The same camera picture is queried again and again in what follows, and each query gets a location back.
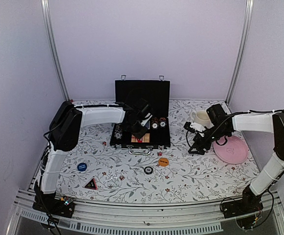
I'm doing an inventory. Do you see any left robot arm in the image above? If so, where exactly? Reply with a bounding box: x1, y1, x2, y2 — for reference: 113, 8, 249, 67
37, 99, 153, 212

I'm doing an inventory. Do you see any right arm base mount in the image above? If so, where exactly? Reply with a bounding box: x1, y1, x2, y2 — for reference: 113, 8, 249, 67
219, 192, 263, 230

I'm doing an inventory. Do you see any blue card deck box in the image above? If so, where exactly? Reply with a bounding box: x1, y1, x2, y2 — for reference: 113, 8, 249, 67
145, 121, 151, 130

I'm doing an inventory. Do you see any black triangular token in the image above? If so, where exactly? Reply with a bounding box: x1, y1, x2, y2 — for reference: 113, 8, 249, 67
84, 178, 98, 190

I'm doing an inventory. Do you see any left aluminium frame post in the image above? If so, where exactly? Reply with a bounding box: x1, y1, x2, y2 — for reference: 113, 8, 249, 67
41, 0, 70, 101

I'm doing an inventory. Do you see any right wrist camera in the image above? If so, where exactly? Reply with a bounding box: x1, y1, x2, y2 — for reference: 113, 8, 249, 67
184, 121, 206, 137

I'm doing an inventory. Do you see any cream ceramic mug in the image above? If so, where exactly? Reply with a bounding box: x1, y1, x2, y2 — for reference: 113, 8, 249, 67
190, 110, 212, 128

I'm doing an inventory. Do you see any black poker case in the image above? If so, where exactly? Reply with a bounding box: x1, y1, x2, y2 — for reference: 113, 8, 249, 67
109, 78, 171, 155

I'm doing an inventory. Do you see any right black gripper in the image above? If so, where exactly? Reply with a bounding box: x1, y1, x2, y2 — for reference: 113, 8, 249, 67
189, 124, 229, 155

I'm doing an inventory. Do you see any red card deck box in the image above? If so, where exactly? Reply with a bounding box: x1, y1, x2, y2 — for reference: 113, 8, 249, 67
131, 133, 150, 143

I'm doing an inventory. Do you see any orange chip stack left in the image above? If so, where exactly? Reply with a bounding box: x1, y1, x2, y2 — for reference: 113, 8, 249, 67
151, 117, 159, 130

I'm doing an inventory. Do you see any orange round button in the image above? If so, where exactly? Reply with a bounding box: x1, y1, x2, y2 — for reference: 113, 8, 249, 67
158, 158, 169, 167

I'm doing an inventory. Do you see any floral tablecloth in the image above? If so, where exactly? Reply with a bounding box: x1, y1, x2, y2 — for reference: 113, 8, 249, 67
56, 100, 259, 204

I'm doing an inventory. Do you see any white black chip stack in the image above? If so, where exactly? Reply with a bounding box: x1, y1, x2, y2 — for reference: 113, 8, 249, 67
114, 124, 123, 139

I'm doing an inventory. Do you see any pink plate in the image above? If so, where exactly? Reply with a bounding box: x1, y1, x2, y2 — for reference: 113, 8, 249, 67
213, 136, 248, 165

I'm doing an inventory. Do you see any blue round button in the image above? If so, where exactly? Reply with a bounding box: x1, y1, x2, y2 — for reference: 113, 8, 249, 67
77, 163, 87, 172

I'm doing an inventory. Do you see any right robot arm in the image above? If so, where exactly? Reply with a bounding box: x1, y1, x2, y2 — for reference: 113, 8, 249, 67
184, 104, 284, 213

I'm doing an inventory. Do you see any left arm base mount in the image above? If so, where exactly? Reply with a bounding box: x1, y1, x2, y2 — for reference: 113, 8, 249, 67
32, 193, 75, 218

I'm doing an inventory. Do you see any front aluminium rail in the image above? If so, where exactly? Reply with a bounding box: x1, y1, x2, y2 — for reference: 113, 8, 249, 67
6, 190, 284, 235

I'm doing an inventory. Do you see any aluminium frame post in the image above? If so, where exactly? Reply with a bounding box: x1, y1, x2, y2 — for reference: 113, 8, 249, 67
41, 0, 70, 101
225, 0, 254, 106

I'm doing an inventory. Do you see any black white dealer chip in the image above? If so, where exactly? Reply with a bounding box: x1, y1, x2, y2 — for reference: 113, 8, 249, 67
144, 166, 153, 175

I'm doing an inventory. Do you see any right aluminium frame post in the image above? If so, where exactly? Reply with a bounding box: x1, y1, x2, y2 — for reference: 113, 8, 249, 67
225, 0, 254, 106

